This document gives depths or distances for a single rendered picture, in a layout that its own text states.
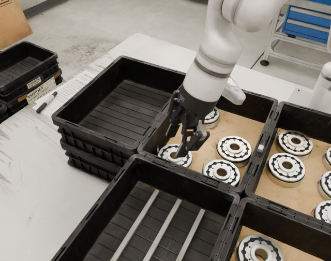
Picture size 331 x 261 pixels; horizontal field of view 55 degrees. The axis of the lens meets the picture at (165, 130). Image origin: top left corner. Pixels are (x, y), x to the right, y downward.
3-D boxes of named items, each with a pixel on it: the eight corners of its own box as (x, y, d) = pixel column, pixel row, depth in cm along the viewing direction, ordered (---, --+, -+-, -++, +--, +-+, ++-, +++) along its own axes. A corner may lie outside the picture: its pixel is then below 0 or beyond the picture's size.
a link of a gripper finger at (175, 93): (186, 91, 67) (181, 117, 69) (182, 89, 68) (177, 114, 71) (175, 91, 66) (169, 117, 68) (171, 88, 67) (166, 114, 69)
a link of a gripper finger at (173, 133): (180, 125, 69) (174, 137, 71) (179, 123, 69) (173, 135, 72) (171, 125, 68) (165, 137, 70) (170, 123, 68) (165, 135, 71)
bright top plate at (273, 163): (272, 149, 95) (272, 148, 94) (307, 161, 92) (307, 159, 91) (264, 174, 88) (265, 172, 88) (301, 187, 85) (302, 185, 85)
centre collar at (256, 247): (253, 241, 74) (253, 240, 73) (273, 250, 72) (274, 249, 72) (247, 260, 71) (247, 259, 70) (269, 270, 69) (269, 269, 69)
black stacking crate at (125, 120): (123, 80, 128) (121, 56, 120) (190, 101, 118) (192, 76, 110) (58, 144, 103) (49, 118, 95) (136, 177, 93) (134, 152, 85)
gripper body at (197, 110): (177, 71, 60) (162, 109, 66) (194, 100, 55) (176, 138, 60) (210, 74, 63) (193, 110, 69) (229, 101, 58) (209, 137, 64)
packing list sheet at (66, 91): (83, 69, 153) (82, 68, 153) (120, 85, 144) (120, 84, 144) (28, 106, 133) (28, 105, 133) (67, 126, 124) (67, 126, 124)
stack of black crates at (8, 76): (44, 97, 227) (24, 39, 195) (74, 112, 215) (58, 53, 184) (-5, 129, 203) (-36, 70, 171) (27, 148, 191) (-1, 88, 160)
